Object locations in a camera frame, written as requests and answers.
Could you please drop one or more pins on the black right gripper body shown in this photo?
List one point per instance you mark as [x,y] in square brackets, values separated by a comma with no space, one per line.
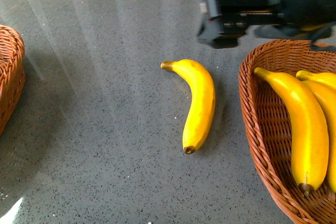
[225,21]

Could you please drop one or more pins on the banana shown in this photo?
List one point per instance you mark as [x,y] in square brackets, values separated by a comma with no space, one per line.
[325,96]
[201,113]
[310,138]
[326,78]

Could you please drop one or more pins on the right wicker basket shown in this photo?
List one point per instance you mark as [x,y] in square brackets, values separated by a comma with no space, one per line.
[268,126]

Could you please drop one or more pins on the wicker basket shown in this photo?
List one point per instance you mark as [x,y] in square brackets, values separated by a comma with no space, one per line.
[12,72]
[268,126]

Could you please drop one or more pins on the left wicker basket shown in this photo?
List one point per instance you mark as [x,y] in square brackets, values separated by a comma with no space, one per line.
[12,72]

